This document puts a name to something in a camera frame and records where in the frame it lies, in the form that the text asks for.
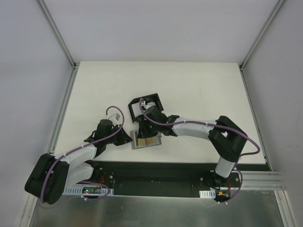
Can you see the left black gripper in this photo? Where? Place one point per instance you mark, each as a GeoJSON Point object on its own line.
{"type": "Point", "coordinates": [120, 136]}

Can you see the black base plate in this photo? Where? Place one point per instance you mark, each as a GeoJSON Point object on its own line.
{"type": "Point", "coordinates": [184, 180]}

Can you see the left white cable duct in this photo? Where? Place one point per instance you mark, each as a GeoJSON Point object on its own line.
{"type": "Point", "coordinates": [87, 191]}

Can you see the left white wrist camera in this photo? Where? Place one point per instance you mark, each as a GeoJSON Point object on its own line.
{"type": "Point", "coordinates": [114, 118]}

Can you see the table edge rail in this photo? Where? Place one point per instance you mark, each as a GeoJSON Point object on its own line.
{"type": "Point", "coordinates": [55, 133]}
{"type": "Point", "coordinates": [255, 119]}

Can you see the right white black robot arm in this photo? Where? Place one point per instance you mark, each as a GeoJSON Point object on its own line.
{"type": "Point", "coordinates": [226, 137]}

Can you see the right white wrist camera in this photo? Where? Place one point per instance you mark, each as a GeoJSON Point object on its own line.
{"type": "Point", "coordinates": [146, 105]}

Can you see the black plastic card tray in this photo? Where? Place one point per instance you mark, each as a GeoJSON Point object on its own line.
{"type": "Point", "coordinates": [148, 101]}

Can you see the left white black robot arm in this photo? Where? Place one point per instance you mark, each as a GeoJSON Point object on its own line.
{"type": "Point", "coordinates": [53, 174]}

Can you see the left aluminium frame post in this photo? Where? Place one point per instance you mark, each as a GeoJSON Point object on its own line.
{"type": "Point", "coordinates": [57, 34]}

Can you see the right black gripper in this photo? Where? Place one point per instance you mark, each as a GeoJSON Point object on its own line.
{"type": "Point", "coordinates": [145, 130]}

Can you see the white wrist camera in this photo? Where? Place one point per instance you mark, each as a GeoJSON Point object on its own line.
{"type": "Point", "coordinates": [146, 105]}
{"type": "Point", "coordinates": [114, 118]}

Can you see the right aluminium frame post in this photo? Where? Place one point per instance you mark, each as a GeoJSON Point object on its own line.
{"type": "Point", "coordinates": [262, 33]}

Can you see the front aluminium rail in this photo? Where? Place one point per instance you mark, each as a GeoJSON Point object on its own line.
{"type": "Point", "coordinates": [263, 181]}

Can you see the right table edge rail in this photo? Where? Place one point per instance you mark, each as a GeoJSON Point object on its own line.
{"type": "Point", "coordinates": [255, 119]}

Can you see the right white cable duct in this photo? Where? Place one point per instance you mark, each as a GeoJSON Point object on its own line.
{"type": "Point", "coordinates": [211, 194]}

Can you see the aluminium frame post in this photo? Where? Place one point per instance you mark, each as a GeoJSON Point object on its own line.
{"type": "Point", "coordinates": [262, 33]}
{"type": "Point", "coordinates": [57, 34]}

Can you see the left table edge rail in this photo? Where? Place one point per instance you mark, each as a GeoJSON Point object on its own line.
{"type": "Point", "coordinates": [55, 133]}

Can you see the white cable duct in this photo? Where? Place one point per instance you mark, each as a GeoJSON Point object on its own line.
{"type": "Point", "coordinates": [87, 191]}
{"type": "Point", "coordinates": [211, 194]}

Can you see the gold card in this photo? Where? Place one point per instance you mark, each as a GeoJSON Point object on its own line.
{"type": "Point", "coordinates": [154, 141]}
{"type": "Point", "coordinates": [141, 143]}

